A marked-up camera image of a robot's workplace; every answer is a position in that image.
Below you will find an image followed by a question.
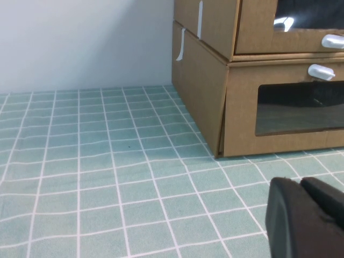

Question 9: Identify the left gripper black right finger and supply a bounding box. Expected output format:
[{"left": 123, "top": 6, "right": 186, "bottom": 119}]
[{"left": 300, "top": 177, "right": 344, "bottom": 231}]

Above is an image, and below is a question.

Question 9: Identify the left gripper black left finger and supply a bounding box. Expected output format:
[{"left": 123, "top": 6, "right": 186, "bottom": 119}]
[{"left": 265, "top": 177, "right": 344, "bottom": 258}]

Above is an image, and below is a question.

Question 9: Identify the white handle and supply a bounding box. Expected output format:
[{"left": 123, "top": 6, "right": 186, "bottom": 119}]
[
  {"left": 321, "top": 34, "right": 344, "bottom": 50},
  {"left": 307, "top": 63, "right": 336, "bottom": 81}
]

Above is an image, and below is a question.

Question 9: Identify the cardboard drawer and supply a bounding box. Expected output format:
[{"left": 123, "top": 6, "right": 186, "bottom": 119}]
[
  {"left": 222, "top": 62, "right": 344, "bottom": 158},
  {"left": 234, "top": 0, "right": 344, "bottom": 55}
]

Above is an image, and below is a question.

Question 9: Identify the cardboard shell with curled tape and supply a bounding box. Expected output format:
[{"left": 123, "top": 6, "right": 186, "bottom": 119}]
[{"left": 171, "top": 20, "right": 344, "bottom": 159}]

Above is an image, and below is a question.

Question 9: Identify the cardboard shell with straight tape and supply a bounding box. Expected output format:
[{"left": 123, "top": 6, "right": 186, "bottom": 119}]
[{"left": 173, "top": 0, "right": 344, "bottom": 63}]

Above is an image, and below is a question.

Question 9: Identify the curled white tape strip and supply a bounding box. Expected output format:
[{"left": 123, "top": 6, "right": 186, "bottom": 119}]
[{"left": 175, "top": 27, "right": 187, "bottom": 62}]

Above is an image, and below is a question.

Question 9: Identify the green checkered tablecloth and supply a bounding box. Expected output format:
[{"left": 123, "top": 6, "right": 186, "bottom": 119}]
[{"left": 0, "top": 85, "right": 344, "bottom": 258}]

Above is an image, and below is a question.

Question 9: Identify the straight white tape strip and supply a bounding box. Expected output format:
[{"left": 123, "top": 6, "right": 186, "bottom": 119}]
[{"left": 197, "top": 0, "right": 204, "bottom": 39}]

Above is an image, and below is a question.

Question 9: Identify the cardboard drawer, handle above window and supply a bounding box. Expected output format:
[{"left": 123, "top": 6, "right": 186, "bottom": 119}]
[{"left": 222, "top": 62, "right": 344, "bottom": 158}]

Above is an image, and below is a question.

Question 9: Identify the white handle above window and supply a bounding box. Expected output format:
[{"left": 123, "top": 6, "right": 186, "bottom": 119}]
[{"left": 307, "top": 63, "right": 336, "bottom": 81}]

